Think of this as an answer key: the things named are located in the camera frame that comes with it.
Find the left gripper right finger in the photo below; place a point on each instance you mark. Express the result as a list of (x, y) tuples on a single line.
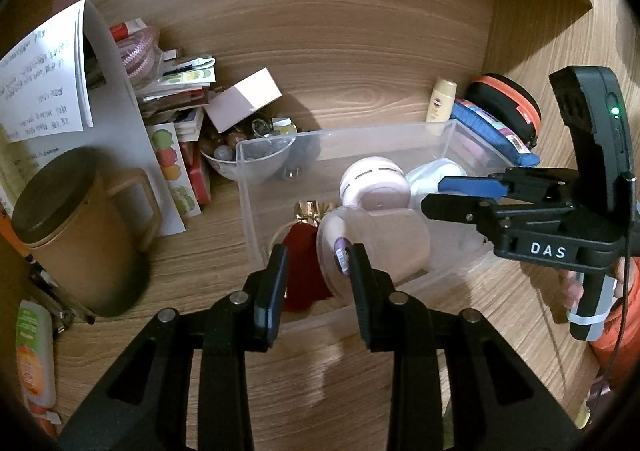
[(498, 402)]

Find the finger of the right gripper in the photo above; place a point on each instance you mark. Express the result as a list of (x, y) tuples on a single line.
[(490, 216), (513, 183)]

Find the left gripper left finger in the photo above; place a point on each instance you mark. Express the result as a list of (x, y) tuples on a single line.
[(141, 401)]

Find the frosted white round jar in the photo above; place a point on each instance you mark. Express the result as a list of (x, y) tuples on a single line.
[(425, 179)]

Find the beige cylindrical jar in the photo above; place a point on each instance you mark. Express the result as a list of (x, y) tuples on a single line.
[(397, 241)]

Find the right hand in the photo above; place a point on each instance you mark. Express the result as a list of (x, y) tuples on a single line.
[(572, 290)]

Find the blue patchwork pencil case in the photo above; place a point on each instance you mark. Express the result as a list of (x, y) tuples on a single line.
[(499, 136)]

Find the black orange zipper case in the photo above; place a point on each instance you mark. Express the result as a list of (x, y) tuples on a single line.
[(508, 102)]

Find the cream lotion bottle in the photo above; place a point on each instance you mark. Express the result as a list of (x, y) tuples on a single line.
[(441, 101)]

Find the orange green tube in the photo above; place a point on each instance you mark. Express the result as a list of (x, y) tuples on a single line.
[(34, 354)]

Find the clear plastic storage bin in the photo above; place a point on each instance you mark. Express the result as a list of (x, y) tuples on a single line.
[(313, 169)]

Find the brown mug with lid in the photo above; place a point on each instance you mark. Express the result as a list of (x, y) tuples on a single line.
[(67, 218)]

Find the red velvet pouch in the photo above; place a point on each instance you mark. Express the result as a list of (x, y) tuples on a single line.
[(305, 284)]

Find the white bowl with trinkets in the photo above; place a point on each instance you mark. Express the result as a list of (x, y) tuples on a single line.
[(261, 139)]

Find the fruit print card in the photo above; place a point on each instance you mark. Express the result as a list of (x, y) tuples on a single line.
[(165, 144)]

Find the small white cardboard box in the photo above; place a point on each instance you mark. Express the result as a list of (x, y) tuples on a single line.
[(227, 108)]

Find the stack of books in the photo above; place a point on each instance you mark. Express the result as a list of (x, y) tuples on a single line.
[(179, 96)]

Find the white folded paper booklet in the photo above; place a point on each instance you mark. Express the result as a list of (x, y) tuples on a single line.
[(63, 86)]

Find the pink coiled tube package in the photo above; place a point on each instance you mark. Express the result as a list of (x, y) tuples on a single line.
[(139, 51)]

